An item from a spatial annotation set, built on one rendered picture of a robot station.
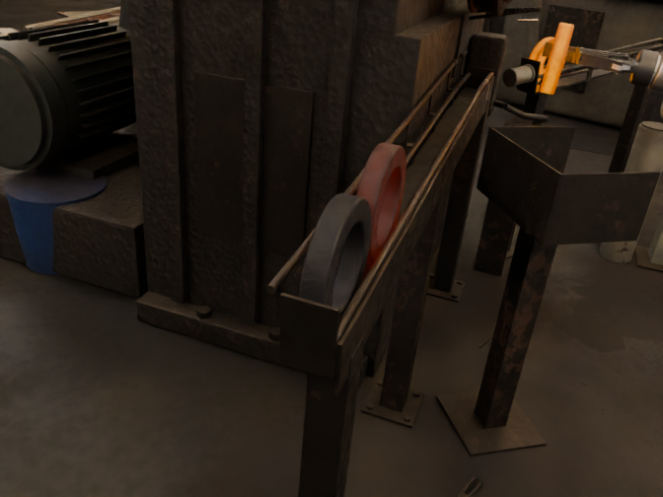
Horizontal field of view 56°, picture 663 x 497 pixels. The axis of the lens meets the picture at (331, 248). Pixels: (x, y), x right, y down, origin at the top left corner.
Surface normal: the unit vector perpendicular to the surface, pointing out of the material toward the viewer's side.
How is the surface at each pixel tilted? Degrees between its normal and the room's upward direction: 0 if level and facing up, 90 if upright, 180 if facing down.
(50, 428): 0
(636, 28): 90
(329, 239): 43
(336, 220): 26
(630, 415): 0
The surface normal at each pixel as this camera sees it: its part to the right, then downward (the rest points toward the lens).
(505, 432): 0.08, -0.88
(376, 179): -0.19, -0.32
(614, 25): -0.57, 0.35
